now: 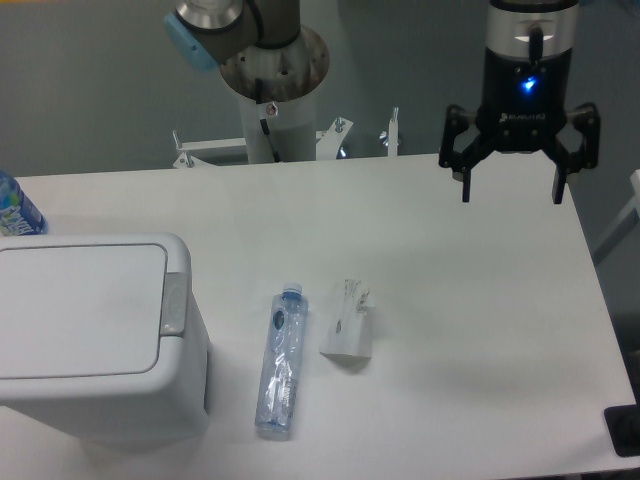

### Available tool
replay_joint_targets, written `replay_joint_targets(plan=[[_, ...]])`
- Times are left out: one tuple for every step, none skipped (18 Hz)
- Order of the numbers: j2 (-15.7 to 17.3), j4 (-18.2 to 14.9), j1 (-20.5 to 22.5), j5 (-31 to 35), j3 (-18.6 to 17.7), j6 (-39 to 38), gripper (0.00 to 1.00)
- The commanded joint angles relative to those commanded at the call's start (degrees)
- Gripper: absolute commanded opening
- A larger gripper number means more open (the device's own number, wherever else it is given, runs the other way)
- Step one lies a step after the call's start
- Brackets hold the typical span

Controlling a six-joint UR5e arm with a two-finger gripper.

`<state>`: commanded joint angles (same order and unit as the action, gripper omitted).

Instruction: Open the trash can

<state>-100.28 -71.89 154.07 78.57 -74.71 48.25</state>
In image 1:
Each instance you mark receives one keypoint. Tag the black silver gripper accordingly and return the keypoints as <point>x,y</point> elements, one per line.
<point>525,100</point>

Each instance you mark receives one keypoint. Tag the white push-lid trash can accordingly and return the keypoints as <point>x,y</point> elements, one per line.
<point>102,338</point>

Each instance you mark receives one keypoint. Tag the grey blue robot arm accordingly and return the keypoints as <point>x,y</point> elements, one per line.
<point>208,33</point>

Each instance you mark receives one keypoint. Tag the black clamp at table edge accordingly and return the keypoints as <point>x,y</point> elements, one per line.
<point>623,426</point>

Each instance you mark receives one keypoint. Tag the crushed clear plastic bottle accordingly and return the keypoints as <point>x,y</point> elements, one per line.
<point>282,363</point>

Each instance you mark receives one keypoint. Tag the blue labelled water bottle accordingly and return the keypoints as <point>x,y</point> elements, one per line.
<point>19,215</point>

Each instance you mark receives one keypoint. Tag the white frame at right edge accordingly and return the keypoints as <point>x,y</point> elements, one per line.
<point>622,224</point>

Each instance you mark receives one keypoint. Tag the white metal base frame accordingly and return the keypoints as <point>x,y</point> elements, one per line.
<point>266,145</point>

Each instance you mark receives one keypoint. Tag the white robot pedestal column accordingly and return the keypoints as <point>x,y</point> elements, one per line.
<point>279,86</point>

